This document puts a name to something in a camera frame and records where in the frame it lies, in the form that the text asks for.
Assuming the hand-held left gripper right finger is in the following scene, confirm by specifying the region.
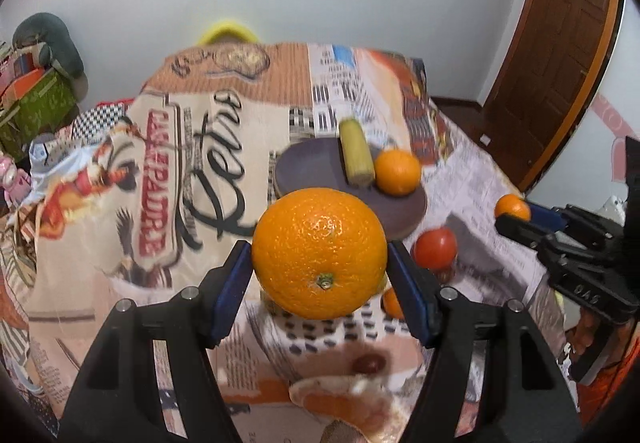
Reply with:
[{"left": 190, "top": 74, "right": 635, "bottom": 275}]
[{"left": 387, "top": 240, "right": 584, "bottom": 443}]

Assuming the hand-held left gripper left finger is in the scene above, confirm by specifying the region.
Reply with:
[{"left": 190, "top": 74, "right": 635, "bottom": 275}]
[{"left": 59, "top": 240, "right": 254, "bottom": 443}]

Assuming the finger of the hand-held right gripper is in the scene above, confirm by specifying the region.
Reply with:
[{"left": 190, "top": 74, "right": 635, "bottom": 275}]
[
  {"left": 528, "top": 203, "right": 622, "bottom": 251},
  {"left": 494, "top": 214, "right": 640, "bottom": 322}
]

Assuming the small orange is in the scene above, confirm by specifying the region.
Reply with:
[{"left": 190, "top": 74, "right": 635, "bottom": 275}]
[
  {"left": 382, "top": 287, "right": 406, "bottom": 322},
  {"left": 374, "top": 149, "right": 423, "bottom": 197},
  {"left": 494, "top": 194, "right": 532, "bottom": 223}
]

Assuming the large orange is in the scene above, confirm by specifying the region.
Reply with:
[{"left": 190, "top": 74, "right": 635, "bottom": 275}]
[{"left": 251, "top": 188, "right": 388, "bottom": 321}]

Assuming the dark purple plate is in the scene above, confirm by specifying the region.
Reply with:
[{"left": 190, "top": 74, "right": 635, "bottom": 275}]
[{"left": 273, "top": 138, "right": 427, "bottom": 242}]

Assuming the red tomato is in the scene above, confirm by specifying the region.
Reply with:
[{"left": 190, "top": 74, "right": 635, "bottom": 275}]
[{"left": 412, "top": 227, "right": 459, "bottom": 273}]

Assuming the printed tablecloth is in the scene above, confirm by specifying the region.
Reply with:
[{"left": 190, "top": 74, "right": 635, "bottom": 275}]
[{"left": 0, "top": 42, "right": 581, "bottom": 443}]

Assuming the corn cob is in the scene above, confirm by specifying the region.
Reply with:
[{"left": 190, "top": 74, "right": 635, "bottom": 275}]
[{"left": 338, "top": 118, "right": 376, "bottom": 188}]

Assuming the brown wooden door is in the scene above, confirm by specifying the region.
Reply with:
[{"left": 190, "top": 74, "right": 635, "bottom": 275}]
[{"left": 482, "top": 0, "right": 627, "bottom": 194}]

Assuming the pink toy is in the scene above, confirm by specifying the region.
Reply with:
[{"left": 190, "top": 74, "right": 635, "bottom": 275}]
[{"left": 0, "top": 155, "right": 32, "bottom": 204}]

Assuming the yellow chair back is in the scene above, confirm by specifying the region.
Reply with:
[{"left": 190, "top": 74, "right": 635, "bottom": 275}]
[{"left": 196, "top": 20, "right": 260, "bottom": 46}]

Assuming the green patterned box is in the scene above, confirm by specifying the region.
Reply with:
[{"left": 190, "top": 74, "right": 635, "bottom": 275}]
[{"left": 0, "top": 71, "right": 79, "bottom": 160}]

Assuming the grey neck pillow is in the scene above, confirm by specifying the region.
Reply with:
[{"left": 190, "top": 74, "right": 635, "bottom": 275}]
[{"left": 12, "top": 12, "right": 89, "bottom": 100}]

